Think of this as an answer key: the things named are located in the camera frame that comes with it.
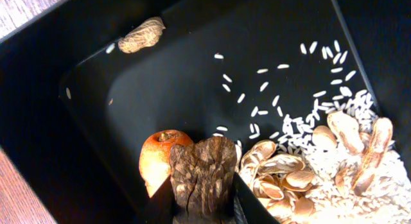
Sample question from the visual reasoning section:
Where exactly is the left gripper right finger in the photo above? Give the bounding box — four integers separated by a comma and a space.
233, 173, 279, 224

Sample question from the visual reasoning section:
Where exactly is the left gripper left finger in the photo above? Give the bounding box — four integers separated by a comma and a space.
143, 177, 175, 224

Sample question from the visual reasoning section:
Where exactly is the orange carrot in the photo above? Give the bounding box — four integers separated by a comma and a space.
139, 130, 193, 198

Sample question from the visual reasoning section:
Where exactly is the brown food lump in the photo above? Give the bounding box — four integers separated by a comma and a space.
170, 137, 237, 223

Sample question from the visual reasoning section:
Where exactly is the rice and peanut shell pile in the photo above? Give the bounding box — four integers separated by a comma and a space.
236, 87, 410, 223

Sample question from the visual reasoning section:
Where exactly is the black rectangular tray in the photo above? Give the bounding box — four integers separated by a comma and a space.
1, 0, 410, 223

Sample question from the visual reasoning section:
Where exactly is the single peanut shell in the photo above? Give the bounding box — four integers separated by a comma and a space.
118, 17, 166, 53

